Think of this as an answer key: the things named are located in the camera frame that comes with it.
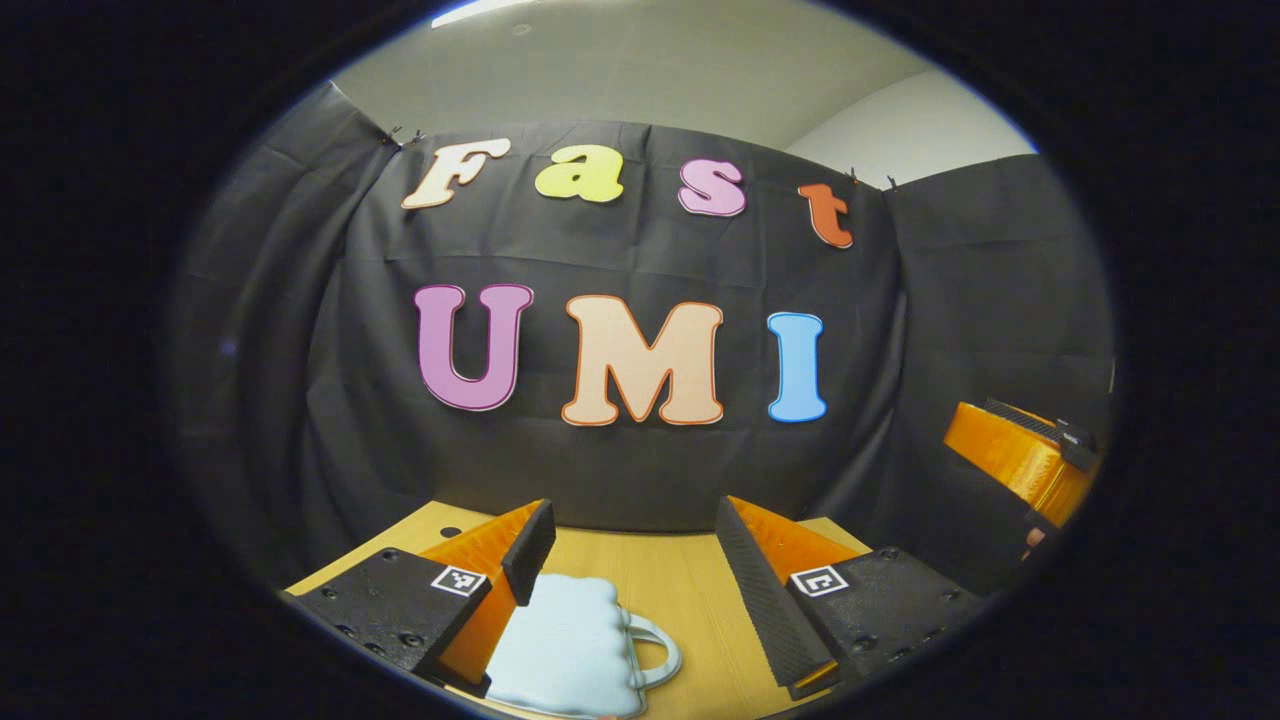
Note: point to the black backdrop cloth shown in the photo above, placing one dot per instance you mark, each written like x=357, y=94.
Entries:
x=620, y=470

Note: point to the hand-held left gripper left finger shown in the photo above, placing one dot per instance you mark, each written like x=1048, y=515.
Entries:
x=530, y=560

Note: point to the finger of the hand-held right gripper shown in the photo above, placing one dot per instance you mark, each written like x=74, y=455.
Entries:
x=1020, y=416

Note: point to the light blue suitcase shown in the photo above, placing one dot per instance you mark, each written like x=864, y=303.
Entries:
x=560, y=640

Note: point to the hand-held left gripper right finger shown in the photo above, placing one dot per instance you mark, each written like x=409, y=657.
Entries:
x=760, y=600

